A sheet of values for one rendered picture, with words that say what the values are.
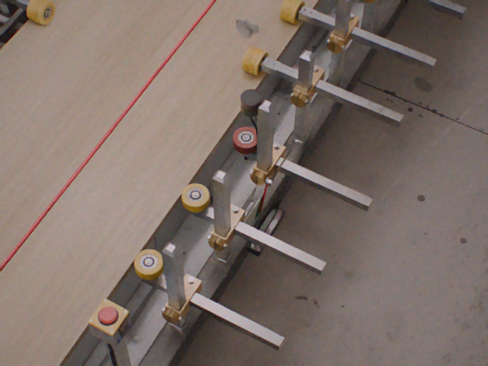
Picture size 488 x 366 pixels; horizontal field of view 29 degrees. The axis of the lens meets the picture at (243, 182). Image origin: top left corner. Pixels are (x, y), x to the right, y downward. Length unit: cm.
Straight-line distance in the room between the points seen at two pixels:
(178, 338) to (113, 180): 49
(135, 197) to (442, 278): 141
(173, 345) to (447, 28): 229
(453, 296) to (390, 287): 23
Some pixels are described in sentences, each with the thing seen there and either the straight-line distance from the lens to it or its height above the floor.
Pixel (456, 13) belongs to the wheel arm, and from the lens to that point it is 316.
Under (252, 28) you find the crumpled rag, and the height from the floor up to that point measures 91.
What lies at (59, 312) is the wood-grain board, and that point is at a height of 90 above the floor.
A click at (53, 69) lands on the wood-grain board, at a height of 90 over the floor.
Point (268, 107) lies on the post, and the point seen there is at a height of 116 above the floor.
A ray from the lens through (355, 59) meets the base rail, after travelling 331.
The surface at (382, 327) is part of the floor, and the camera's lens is 353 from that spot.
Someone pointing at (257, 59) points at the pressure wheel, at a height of 98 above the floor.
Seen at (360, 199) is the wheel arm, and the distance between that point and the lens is 276.
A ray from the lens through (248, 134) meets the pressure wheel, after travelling 282.
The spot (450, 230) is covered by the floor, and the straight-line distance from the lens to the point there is 378.
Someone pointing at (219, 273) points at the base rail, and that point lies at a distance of 280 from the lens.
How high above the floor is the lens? 316
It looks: 56 degrees down
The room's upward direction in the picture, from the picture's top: straight up
